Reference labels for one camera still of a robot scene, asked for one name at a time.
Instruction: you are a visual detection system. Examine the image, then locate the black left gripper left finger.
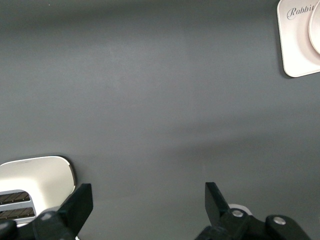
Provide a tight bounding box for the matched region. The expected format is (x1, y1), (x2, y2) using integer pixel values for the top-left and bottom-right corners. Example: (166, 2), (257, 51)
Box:
(33, 183), (94, 240)

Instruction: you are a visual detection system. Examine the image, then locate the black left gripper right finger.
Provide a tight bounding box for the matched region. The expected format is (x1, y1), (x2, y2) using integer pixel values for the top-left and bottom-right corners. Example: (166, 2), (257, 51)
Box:
(194, 181), (251, 240)

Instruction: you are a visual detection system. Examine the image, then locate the round cream plate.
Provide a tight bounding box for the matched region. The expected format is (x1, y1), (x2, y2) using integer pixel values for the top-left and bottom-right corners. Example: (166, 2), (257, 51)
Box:
(308, 4), (320, 57)

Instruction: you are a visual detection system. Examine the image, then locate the white toaster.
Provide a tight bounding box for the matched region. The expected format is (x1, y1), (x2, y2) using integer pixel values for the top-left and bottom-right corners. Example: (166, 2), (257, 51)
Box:
(0, 155), (77, 228)

